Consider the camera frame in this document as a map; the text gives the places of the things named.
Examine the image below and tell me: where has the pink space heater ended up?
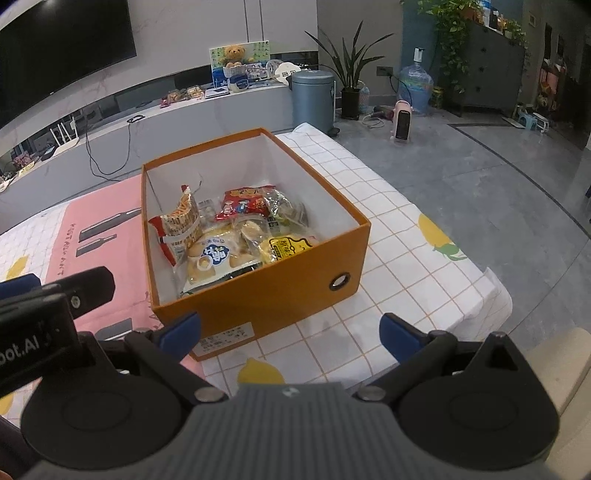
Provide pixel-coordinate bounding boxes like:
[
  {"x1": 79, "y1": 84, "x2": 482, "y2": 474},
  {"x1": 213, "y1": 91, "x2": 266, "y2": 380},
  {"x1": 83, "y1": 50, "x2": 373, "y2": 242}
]
[{"x1": 392, "y1": 100, "x2": 416, "y2": 143}]

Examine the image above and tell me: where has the orange storage box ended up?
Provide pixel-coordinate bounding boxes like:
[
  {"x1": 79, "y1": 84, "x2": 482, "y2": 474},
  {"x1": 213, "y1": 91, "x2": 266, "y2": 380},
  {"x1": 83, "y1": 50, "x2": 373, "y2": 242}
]
[{"x1": 141, "y1": 128, "x2": 372, "y2": 363}]

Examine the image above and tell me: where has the trailing ivy plant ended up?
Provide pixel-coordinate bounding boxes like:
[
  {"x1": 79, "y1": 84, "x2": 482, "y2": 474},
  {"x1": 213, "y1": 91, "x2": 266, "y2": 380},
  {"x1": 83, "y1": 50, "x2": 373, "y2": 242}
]
[{"x1": 418, "y1": 0, "x2": 483, "y2": 95}]

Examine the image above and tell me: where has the white blue biscuit packet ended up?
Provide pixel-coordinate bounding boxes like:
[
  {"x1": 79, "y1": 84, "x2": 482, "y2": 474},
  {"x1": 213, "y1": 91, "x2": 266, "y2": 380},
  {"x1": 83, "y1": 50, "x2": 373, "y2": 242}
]
[{"x1": 178, "y1": 224, "x2": 264, "y2": 296}]

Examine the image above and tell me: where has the grey spicy strip snack packet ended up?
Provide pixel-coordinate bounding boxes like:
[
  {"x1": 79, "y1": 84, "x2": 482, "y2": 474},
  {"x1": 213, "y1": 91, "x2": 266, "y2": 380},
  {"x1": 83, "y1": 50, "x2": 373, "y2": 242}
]
[{"x1": 148, "y1": 185, "x2": 206, "y2": 267}]

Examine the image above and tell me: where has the pink mat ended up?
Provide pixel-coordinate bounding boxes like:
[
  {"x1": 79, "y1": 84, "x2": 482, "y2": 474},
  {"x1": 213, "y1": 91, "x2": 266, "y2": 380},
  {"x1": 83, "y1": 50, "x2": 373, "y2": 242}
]
[{"x1": 44, "y1": 175, "x2": 206, "y2": 384}]

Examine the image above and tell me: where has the yellow snack packet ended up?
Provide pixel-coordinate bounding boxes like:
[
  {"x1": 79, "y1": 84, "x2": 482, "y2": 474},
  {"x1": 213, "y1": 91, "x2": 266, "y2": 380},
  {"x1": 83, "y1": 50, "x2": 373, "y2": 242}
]
[{"x1": 256, "y1": 233, "x2": 320, "y2": 265}]

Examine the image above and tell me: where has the small step stool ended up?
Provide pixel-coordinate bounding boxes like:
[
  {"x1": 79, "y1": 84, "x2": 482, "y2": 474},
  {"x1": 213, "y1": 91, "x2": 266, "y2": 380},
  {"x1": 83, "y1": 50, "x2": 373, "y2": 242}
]
[{"x1": 515, "y1": 105, "x2": 550, "y2": 132}]

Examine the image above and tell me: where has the heap of small wrapped sweets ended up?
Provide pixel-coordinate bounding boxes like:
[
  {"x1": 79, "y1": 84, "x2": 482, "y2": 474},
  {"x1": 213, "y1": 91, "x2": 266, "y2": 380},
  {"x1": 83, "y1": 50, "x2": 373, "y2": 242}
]
[{"x1": 159, "y1": 85, "x2": 206, "y2": 108}]

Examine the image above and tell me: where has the dark sideboard cabinet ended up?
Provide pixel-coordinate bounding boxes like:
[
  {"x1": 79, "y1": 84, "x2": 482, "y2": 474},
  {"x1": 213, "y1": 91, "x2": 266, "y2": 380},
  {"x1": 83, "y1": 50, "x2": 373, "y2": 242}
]
[{"x1": 455, "y1": 18, "x2": 532, "y2": 116}]

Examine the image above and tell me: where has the blue water jug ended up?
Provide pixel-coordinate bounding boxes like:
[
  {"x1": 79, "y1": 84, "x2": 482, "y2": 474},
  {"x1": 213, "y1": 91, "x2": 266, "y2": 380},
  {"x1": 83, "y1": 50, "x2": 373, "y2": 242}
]
[{"x1": 397, "y1": 46, "x2": 435, "y2": 117}]

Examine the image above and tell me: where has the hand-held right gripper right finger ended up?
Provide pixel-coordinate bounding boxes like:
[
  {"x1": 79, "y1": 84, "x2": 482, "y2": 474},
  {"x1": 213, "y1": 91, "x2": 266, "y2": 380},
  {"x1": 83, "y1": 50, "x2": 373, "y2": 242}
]
[{"x1": 353, "y1": 313, "x2": 527, "y2": 402}]

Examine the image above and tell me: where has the white round sign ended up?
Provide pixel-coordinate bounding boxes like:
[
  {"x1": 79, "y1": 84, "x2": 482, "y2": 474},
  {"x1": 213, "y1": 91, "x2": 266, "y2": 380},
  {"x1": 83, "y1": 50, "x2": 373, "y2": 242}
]
[{"x1": 270, "y1": 61, "x2": 296, "y2": 86}]

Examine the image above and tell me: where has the clear pastry packet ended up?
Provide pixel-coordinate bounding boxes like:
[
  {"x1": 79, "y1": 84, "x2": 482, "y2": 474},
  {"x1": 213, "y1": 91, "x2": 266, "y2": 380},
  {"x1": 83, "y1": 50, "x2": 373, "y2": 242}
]
[{"x1": 233, "y1": 216, "x2": 273, "y2": 252}]

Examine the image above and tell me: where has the black cable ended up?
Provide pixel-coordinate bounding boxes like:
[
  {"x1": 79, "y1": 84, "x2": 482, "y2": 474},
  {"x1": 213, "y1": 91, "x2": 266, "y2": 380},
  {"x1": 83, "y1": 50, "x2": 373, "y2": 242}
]
[{"x1": 85, "y1": 115, "x2": 144, "y2": 176}]

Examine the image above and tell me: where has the dark green snack packet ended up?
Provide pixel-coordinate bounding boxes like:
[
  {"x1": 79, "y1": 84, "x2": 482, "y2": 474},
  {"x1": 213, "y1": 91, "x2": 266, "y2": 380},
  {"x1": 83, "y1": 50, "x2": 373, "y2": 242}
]
[{"x1": 268, "y1": 188, "x2": 309, "y2": 236}]

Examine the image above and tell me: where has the red snack packet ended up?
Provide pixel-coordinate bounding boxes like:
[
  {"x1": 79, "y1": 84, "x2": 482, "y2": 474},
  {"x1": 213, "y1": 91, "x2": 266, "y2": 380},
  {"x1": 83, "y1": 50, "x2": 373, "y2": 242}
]
[{"x1": 215, "y1": 185, "x2": 275, "y2": 219}]

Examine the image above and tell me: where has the white router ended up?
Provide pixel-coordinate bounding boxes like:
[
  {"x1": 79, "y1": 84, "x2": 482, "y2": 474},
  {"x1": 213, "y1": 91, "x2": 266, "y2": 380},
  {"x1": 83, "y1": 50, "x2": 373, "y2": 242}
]
[{"x1": 48, "y1": 117, "x2": 79, "y2": 148}]

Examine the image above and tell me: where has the long-leaf potted plant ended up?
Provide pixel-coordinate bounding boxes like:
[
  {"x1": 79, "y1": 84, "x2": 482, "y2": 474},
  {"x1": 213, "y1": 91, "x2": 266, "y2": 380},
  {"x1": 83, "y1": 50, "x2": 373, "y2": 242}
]
[{"x1": 305, "y1": 19, "x2": 395, "y2": 121}]

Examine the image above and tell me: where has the black television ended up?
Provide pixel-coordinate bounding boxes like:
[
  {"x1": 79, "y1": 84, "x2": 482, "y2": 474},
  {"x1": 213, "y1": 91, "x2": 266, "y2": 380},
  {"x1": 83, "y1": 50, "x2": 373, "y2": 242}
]
[{"x1": 0, "y1": 0, "x2": 138, "y2": 130}]

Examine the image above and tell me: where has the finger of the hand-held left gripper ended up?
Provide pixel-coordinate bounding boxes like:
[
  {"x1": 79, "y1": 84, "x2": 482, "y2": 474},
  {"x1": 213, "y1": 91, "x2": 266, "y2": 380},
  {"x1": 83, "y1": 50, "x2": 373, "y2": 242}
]
[
  {"x1": 0, "y1": 273, "x2": 61, "y2": 315},
  {"x1": 28, "y1": 267, "x2": 116, "y2": 320}
]

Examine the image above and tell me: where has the clothes rack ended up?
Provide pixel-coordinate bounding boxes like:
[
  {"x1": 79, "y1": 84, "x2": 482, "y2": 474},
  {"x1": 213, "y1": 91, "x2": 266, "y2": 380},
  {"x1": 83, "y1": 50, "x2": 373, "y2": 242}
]
[{"x1": 536, "y1": 23, "x2": 583, "y2": 125}]

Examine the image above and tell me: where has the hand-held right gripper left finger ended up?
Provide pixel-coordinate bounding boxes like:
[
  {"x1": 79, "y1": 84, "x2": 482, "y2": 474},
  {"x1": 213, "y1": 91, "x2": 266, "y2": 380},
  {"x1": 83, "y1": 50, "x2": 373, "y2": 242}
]
[{"x1": 76, "y1": 311, "x2": 229, "y2": 403}]

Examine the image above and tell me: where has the grey television cabinet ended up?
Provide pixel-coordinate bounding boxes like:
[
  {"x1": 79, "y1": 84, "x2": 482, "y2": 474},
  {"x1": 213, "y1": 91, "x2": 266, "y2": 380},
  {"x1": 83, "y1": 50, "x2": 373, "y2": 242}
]
[{"x1": 0, "y1": 62, "x2": 296, "y2": 236}]

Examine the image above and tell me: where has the blue-grey trash can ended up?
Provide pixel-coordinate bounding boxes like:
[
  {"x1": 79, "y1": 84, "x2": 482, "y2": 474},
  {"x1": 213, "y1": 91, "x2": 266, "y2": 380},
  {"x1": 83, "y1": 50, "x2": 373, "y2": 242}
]
[{"x1": 291, "y1": 69, "x2": 337, "y2": 137}]

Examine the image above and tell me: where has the teddy bear picture board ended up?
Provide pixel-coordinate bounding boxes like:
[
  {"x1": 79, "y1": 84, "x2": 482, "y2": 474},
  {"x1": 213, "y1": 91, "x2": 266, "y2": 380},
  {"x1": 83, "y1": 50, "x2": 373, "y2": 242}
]
[{"x1": 209, "y1": 41, "x2": 271, "y2": 88}]

